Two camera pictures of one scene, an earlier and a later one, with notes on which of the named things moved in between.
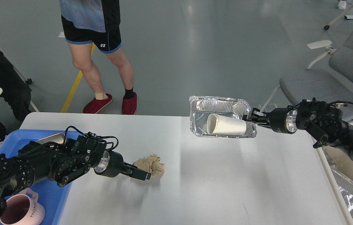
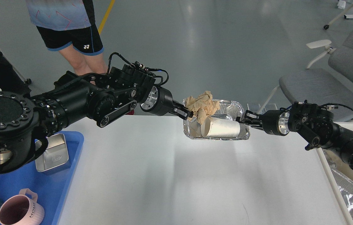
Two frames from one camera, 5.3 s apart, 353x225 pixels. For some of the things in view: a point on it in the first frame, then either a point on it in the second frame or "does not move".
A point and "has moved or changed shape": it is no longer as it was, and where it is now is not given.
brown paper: [152, 164] → [203, 106]
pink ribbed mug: [22, 209] does not move
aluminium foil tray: [221, 117] has moved or changed shape
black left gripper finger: [133, 171] → [179, 109]
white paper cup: [217, 124] has moved or changed shape
